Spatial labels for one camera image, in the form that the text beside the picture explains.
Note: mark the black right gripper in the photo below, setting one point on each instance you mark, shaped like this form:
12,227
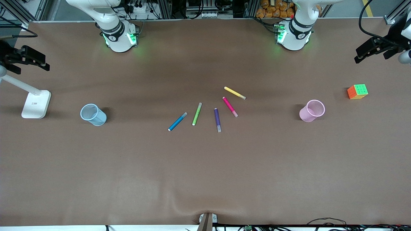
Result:
7,55

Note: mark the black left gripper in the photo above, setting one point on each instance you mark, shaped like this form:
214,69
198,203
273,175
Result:
392,39

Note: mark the pink marker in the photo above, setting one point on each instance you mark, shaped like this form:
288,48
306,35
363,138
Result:
230,106

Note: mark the blue marker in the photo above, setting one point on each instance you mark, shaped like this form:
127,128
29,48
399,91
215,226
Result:
177,122

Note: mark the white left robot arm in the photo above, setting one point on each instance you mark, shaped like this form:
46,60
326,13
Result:
295,37

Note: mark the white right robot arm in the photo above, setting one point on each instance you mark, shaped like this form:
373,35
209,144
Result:
118,41

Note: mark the colourful puzzle cube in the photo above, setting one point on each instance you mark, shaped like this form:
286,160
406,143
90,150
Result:
357,92

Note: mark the white desk lamp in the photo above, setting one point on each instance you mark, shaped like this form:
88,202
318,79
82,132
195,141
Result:
36,104

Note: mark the blue mesh cup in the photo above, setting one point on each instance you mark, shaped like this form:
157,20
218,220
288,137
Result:
93,115

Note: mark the pink mesh cup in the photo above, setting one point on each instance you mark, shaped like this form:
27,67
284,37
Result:
310,111

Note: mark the orange snack bag pile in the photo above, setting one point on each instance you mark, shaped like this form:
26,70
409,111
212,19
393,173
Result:
276,9

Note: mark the white power strip with plugs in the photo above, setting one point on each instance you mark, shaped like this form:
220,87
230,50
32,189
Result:
138,8

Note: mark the yellow marker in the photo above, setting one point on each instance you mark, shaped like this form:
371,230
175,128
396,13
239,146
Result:
234,92

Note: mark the small white power strip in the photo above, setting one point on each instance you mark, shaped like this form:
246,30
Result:
209,14

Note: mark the purple marker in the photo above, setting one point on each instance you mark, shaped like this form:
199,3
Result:
217,119

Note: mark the green marker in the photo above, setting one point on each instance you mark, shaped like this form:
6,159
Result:
196,114

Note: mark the aluminium frame profile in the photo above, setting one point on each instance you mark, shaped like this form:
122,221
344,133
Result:
396,12
19,12

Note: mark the metal bracket with brown post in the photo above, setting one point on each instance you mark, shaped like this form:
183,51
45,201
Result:
206,222

